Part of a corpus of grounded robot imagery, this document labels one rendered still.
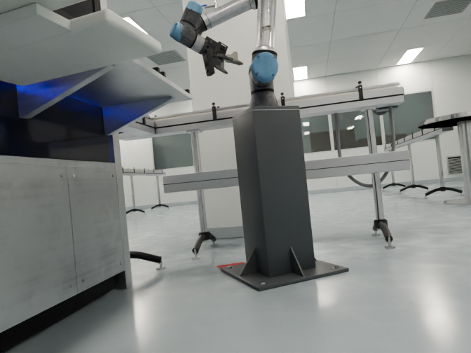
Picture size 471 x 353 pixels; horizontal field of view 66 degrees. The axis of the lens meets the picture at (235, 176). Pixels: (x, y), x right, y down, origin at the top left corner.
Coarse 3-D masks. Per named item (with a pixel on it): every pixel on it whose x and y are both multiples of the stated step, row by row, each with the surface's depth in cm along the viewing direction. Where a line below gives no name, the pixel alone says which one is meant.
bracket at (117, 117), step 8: (120, 104) 165; (128, 104) 164; (136, 104) 163; (144, 104) 162; (152, 104) 162; (160, 104) 161; (104, 112) 166; (112, 112) 166; (120, 112) 165; (128, 112) 164; (136, 112) 163; (144, 112) 162; (104, 120) 166; (112, 120) 166; (120, 120) 165; (128, 120) 164; (136, 120) 165; (104, 128) 166; (112, 128) 165; (120, 128) 166
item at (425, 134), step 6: (420, 132) 532; (426, 132) 504; (432, 132) 479; (438, 132) 459; (444, 132) 467; (402, 138) 642; (408, 138) 597; (414, 138) 562; (420, 138) 535; (426, 138) 533; (390, 144) 723; (396, 144) 682; (402, 144) 637; (384, 150) 793
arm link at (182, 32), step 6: (174, 24) 163; (180, 24) 161; (186, 24) 162; (174, 30) 160; (180, 30) 161; (186, 30) 162; (192, 30) 164; (174, 36) 162; (180, 36) 162; (186, 36) 162; (192, 36) 164; (180, 42) 165; (186, 42) 164; (192, 42) 164
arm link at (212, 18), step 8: (232, 0) 177; (240, 0) 175; (248, 0) 176; (256, 0) 175; (216, 8) 176; (224, 8) 175; (232, 8) 175; (240, 8) 176; (248, 8) 178; (256, 8) 179; (200, 16) 175; (208, 16) 175; (216, 16) 175; (224, 16) 176; (232, 16) 178; (208, 24) 176; (216, 24) 178; (200, 32) 178
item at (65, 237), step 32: (0, 160) 109; (32, 160) 121; (64, 160) 137; (0, 192) 108; (32, 192) 120; (64, 192) 136; (96, 192) 155; (0, 224) 106; (32, 224) 118; (64, 224) 134; (96, 224) 153; (0, 256) 105; (32, 256) 117; (64, 256) 132; (96, 256) 151; (0, 288) 104; (32, 288) 116; (64, 288) 130; (0, 320) 103
